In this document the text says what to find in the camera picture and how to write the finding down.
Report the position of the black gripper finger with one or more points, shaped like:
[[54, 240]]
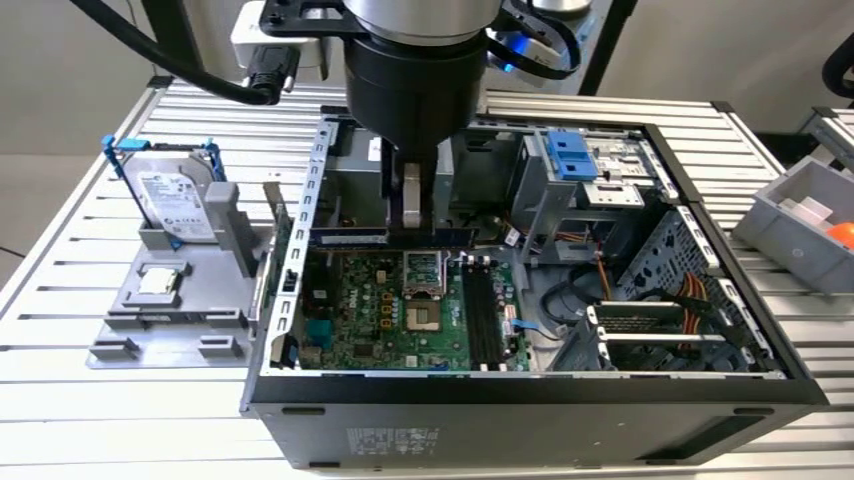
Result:
[[414, 200]]

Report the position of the RAM stick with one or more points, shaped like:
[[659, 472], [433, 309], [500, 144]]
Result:
[[168, 318], [348, 237]]

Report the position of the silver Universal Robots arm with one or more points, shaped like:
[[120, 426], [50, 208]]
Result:
[[414, 15]]

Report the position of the grey power supply unit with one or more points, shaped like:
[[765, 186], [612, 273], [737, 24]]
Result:
[[354, 195]]

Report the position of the CPU socket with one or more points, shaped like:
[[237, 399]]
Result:
[[424, 315]]

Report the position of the blue plastic drive latch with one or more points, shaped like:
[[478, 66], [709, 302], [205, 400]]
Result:
[[571, 160]]

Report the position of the green motherboard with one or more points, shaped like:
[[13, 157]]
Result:
[[364, 332]]

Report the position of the metal drive cage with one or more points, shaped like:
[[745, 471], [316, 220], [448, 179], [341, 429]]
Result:
[[611, 192]]

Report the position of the grey parts rack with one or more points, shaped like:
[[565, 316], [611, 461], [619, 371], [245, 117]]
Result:
[[201, 280]]

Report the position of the silver hard disk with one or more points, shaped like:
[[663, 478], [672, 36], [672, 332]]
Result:
[[174, 200]]

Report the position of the silver CPU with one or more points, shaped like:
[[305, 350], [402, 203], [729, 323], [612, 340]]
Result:
[[157, 282]]

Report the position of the blue disk carrier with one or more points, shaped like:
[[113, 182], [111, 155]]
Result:
[[130, 145]]

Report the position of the metal disk bay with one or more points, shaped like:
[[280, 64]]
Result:
[[657, 338]]

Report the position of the black PC case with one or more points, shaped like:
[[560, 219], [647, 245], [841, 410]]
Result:
[[468, 430]]

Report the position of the grey plastic bin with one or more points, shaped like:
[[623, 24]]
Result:
[[795, 250]]

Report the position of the white block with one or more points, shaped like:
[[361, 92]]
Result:
[[811, 210]]

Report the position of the black office chair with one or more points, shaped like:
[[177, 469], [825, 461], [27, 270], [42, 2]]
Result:
[[831, 75]]

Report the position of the metal slat side table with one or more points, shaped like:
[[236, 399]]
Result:
[[831, 130]]

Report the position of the orange ball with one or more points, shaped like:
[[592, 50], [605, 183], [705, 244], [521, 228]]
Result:
[[844, 235]]

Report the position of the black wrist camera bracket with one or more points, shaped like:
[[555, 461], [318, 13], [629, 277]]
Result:
[[534, 47]]

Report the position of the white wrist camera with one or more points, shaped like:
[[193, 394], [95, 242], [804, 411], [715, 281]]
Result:
[[244, 35]]

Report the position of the black frame post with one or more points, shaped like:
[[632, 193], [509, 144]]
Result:
[[170, 25], [611, 50]]

